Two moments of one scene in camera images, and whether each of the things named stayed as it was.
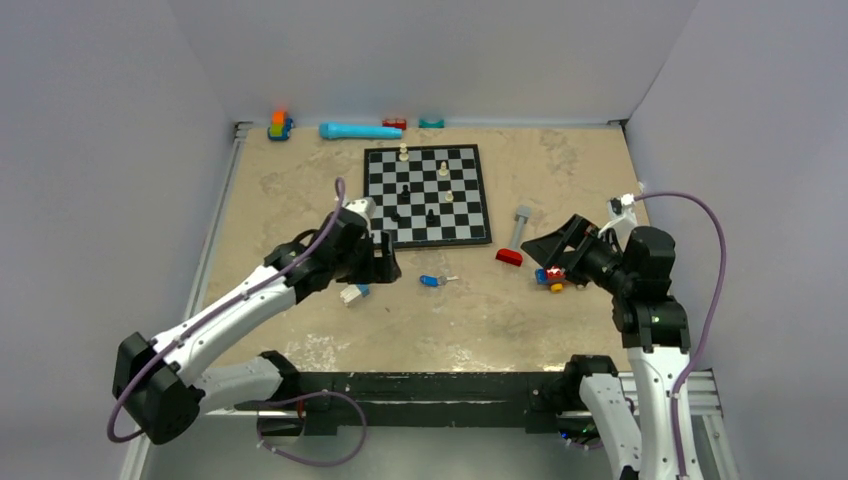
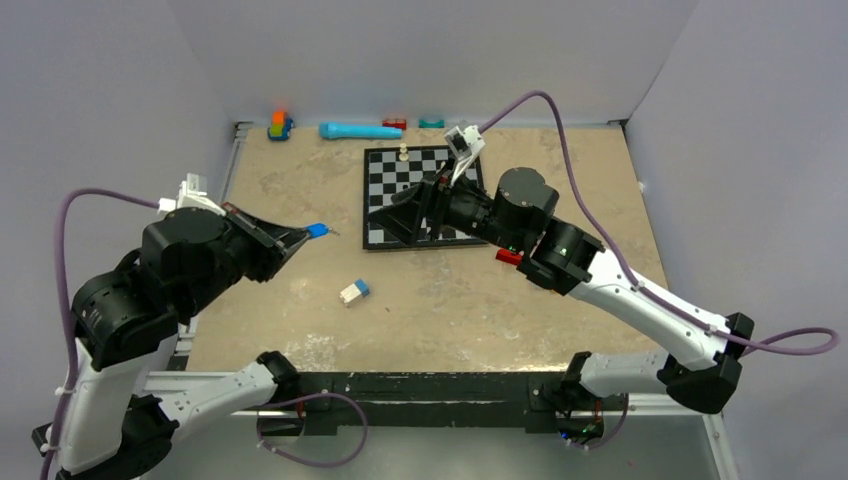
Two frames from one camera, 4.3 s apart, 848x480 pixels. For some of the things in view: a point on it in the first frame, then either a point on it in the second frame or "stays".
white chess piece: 403,156 stays
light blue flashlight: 358,131 stays
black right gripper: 550,248 to 430,197
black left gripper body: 362,266 to 254,250
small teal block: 435,124 stays
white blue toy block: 351,292 stays
